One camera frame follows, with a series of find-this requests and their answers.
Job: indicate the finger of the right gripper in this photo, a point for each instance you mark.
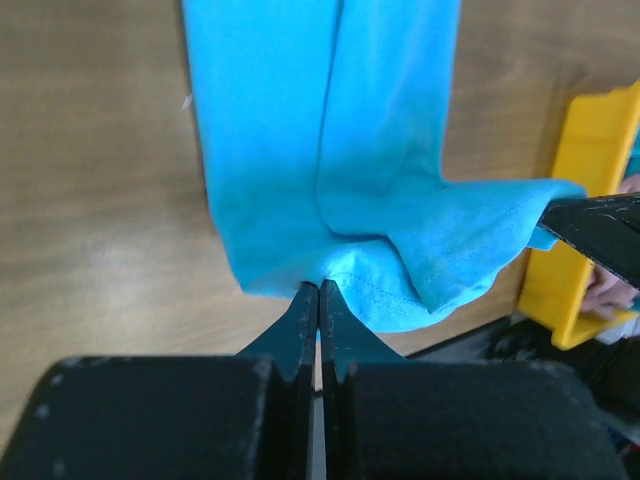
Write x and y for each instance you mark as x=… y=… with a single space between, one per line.
x=603 y=229

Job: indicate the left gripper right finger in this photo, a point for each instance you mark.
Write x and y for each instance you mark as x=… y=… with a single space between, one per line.
x=387 y=417

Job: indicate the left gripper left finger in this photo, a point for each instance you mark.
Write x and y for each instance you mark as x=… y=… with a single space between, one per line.
x=245 y=416

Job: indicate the turquoise t shirt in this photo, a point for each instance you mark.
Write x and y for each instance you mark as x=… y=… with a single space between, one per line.
x=322 y=126

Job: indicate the yellow plastic bin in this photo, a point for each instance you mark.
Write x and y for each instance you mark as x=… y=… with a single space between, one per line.
x=593 y=151

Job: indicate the small pink thread scrap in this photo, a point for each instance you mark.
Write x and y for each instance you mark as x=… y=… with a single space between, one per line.
x=187 y=102

